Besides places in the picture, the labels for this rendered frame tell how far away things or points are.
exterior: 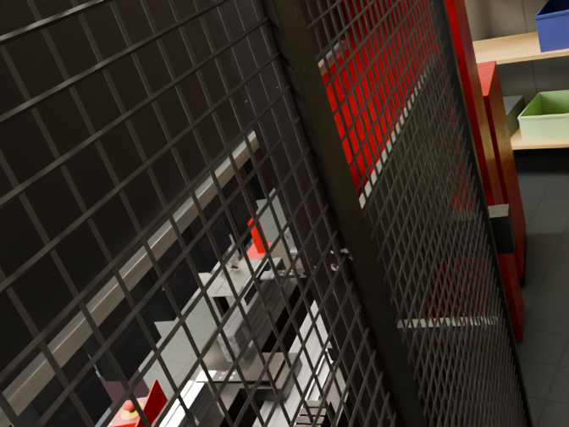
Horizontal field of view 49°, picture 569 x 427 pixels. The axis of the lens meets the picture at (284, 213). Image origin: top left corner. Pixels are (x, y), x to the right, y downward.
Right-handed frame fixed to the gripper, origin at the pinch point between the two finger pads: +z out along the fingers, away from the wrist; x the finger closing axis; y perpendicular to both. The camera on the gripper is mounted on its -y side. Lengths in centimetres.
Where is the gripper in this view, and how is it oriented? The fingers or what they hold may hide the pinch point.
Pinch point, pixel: (229, 273)
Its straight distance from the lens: 197.6
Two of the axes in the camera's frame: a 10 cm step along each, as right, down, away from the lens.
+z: 8.1, 5.9, 0.2
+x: 3.4, -5.0, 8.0
